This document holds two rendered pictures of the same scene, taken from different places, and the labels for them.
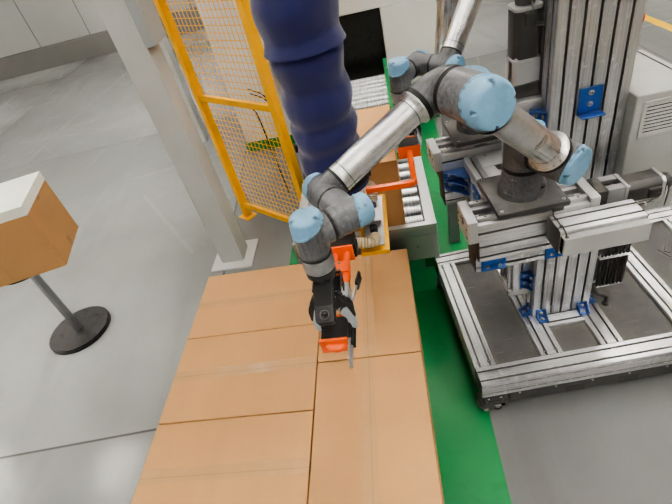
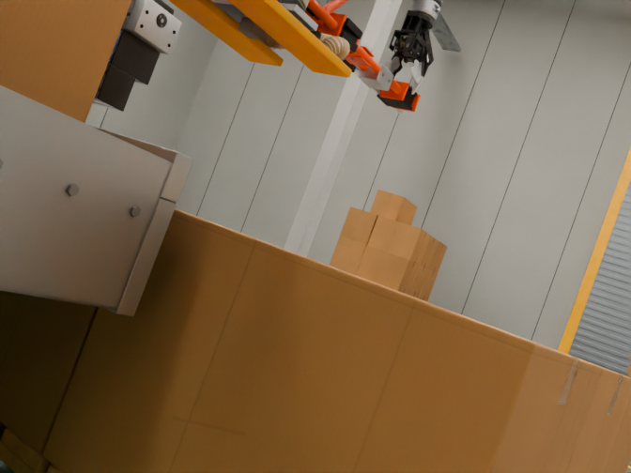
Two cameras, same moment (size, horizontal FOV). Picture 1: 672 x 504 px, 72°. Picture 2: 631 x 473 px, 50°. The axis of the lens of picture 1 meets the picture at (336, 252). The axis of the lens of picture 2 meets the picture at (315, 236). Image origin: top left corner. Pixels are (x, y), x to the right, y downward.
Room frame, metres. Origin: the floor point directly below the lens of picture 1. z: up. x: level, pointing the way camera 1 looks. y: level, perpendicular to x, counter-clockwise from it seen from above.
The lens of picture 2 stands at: (2.53, 0.68, 0.54)
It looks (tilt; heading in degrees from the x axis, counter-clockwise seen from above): 2 degrees up; 202
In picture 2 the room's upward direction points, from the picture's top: 20 degrees clockwise
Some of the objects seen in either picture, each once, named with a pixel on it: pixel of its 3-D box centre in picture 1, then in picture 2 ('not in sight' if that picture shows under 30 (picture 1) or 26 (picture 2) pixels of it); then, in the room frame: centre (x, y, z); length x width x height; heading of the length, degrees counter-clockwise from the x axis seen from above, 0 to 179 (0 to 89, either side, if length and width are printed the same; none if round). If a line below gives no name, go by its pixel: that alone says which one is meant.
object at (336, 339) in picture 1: (335, 333); (400, 95); (0.81, 0.06, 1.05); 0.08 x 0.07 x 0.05; 168
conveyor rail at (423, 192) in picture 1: (410, 131); not in sight; (2.85, -0.70, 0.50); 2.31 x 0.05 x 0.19; 168
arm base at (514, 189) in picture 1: (521, 176); not in sight; (1.20, -0.64, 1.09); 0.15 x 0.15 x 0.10
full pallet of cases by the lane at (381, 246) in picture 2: not in sight; (388, 260); (-6.05, -1.77, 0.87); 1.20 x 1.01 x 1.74; 174
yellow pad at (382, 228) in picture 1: (373, 219); (222, 17); (1.38, -0.17, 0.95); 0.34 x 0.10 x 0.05; 168
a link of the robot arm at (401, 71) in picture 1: (400, 74); not in sight; (1.62, -0.39, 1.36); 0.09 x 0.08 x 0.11; 130
